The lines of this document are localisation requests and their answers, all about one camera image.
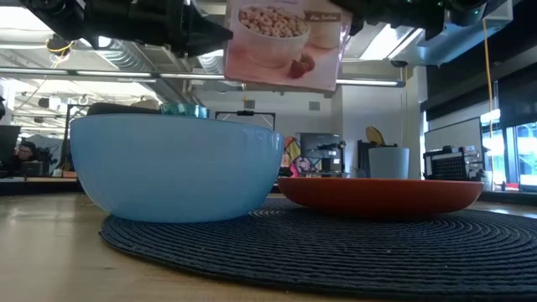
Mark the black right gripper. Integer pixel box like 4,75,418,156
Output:
330,0,448,41

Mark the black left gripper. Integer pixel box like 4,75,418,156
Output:
83,0,234,59

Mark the pink cereal bag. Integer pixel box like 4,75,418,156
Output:
223,0,354,93

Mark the teal drinking glass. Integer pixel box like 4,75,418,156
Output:
159,102,211,120

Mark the black toaster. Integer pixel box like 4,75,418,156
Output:
86,102,163,117

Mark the light blue bowl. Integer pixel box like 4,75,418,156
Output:
69,112,285,223

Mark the colourful patterned bag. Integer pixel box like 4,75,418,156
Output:
281,136,314,178

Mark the black desktop machine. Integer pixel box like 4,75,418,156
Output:
300,133,347,175

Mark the black bin with yellow lid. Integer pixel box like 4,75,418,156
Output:
357,125,399,177

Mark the pale blue mug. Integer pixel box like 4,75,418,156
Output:
368,146,410,180

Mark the white partition board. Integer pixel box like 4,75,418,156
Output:
423,117,483,154

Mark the black perforated equipment rack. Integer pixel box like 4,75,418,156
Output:
422,144,486,182

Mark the orange plate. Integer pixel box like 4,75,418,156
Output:
276,176,485,219

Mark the person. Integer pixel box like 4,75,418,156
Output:
11,140,39,177

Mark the dark computer monitor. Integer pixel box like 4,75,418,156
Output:
0,124,21,171

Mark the dark round woven placemat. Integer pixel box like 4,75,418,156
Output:
99,196,537,301

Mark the black stand frame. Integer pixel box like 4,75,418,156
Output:
215,110,277,132

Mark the hanging yellow cable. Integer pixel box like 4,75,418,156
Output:
481,18,495,127

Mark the black ceiling box yellow cable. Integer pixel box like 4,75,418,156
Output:
44,34,75,58

